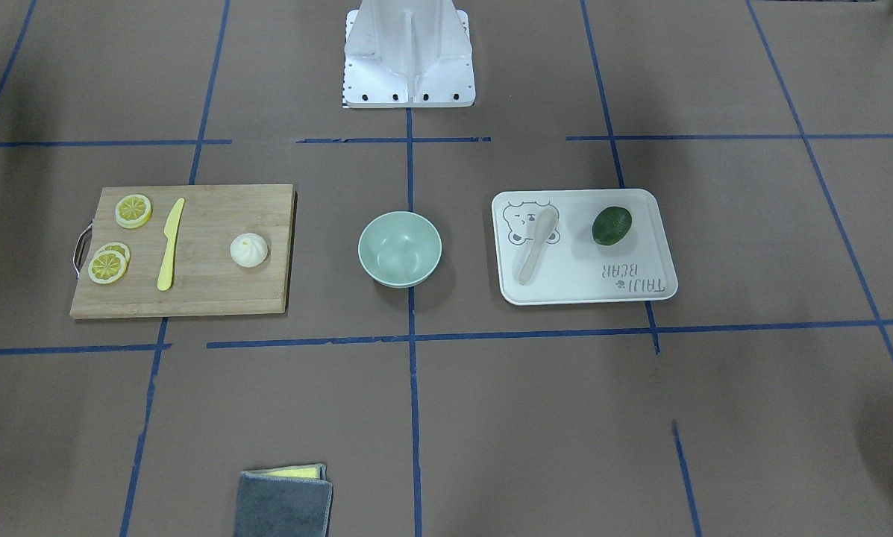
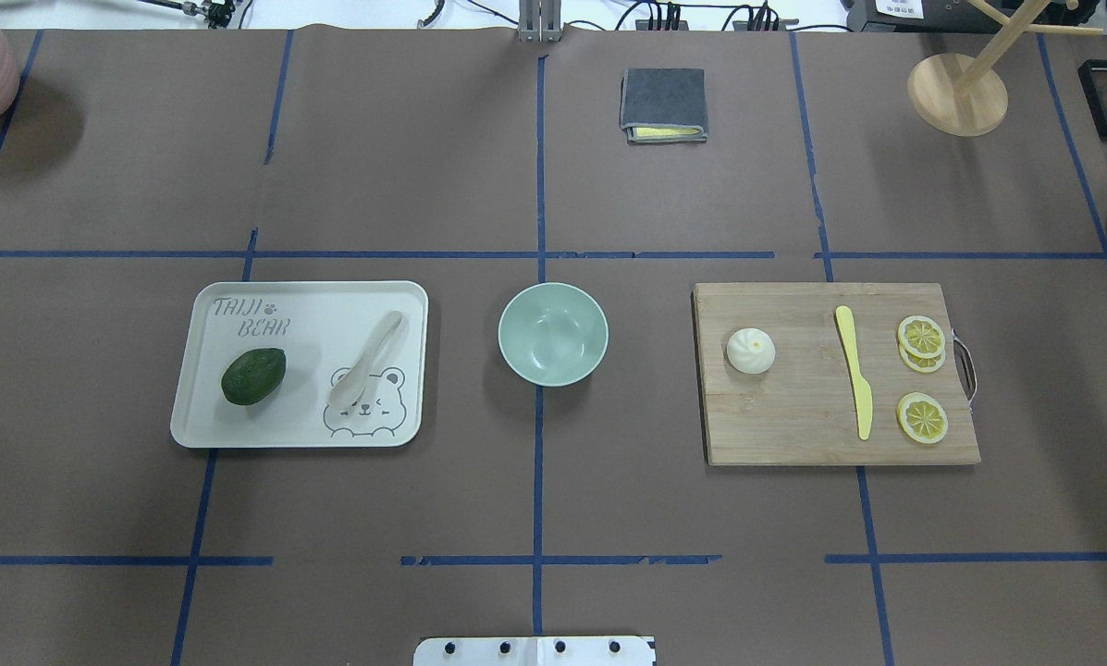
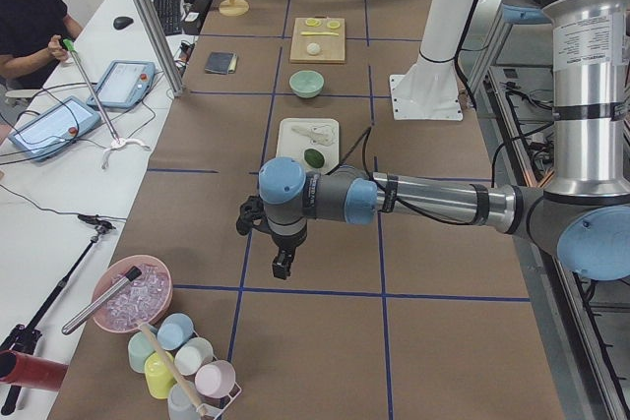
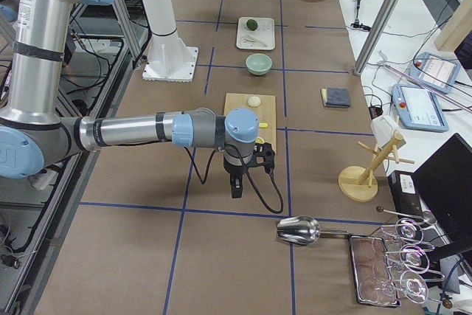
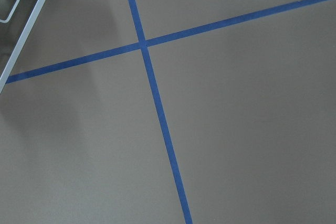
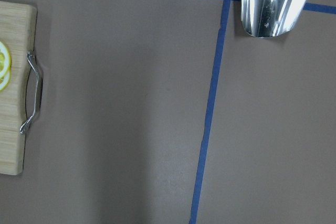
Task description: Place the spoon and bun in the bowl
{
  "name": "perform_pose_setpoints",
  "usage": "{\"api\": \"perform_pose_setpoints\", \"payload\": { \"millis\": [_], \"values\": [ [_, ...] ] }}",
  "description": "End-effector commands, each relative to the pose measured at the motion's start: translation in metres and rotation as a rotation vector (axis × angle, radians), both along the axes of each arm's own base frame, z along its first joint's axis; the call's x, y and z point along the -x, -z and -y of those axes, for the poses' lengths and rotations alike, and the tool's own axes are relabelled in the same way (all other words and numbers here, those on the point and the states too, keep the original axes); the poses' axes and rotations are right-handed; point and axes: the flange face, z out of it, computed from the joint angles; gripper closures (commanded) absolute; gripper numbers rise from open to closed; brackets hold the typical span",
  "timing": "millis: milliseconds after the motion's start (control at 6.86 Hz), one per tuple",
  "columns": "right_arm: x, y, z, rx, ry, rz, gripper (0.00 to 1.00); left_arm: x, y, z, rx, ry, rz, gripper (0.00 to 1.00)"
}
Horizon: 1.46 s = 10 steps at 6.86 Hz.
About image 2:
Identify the white steamed bun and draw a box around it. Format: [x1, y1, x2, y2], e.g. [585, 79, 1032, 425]
[725, 327, 777, 375]

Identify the white ceramic spoon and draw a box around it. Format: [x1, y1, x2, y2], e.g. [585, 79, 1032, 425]
[327, 311, 405, 413]

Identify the light green bowl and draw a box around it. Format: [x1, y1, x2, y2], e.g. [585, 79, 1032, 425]
[498, 282, 609, 387]

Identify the white bear serving tray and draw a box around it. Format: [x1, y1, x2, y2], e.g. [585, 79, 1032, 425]
[170, 281, 430, 450]

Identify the grey folded cloth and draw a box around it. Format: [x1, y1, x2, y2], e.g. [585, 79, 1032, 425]
[618, 67, 708, 144]

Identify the wooden cutting board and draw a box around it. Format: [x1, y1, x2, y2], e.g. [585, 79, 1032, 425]
[694, 282, 981, 465]

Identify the green avocado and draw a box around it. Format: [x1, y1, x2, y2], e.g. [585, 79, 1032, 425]
[220, 347, 287, 406]

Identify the yellow plastic knife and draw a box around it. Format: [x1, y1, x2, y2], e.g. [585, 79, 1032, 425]
[832, 304, 875, 441]

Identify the upper lemon slice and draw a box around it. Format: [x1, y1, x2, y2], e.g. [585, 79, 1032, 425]
[896, 314, 946, 360]

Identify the lemon slice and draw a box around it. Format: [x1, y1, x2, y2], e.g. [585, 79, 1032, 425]
[896, 392, 950, 444]
[896, 314, 946, 360]

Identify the hidden lemon slice underneath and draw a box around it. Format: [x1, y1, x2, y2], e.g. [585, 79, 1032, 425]
[899, 347, 946, 374]

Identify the lower lemon slice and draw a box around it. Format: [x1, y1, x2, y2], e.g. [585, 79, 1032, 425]
[896, 392, 950, 444]

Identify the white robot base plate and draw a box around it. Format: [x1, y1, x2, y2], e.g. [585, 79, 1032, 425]
[412, 635, 658, 665]

